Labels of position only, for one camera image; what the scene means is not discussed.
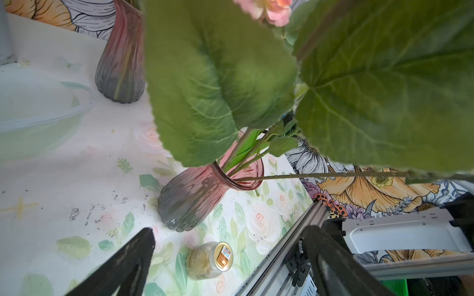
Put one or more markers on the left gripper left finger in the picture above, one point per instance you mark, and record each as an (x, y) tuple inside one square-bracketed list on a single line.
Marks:
[(125, 273)]

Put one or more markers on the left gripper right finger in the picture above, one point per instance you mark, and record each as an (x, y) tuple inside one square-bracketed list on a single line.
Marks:
[(336, 272)]

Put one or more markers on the aluminium rail frame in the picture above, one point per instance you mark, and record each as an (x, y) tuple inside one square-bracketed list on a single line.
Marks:
[(287, 271)]

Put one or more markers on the floral table mat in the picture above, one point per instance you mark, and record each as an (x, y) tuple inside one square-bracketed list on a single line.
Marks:
[(64, 213)]

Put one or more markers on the ribbed glass vase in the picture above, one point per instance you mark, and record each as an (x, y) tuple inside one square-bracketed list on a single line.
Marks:
[(120, 71), (187, 199)]

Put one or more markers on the upper sunflower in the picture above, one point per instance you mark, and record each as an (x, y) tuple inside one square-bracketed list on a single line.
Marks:
[(388, 85)]

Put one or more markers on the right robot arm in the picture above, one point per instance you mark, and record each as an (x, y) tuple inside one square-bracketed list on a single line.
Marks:
[(433, 243)]

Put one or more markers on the small glass spice jar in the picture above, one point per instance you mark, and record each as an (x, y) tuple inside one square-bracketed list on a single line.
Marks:
[(209, 260)]

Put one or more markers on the front ribbed glass vase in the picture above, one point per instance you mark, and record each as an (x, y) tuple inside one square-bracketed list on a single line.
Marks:
[(187, 199)]

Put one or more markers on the back ribbed glass vase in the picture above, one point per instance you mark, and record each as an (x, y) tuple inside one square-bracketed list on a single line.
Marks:
[(120, 71)]

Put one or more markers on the grey metal case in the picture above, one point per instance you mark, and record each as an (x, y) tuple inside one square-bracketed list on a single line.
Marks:
[(7, 54)]

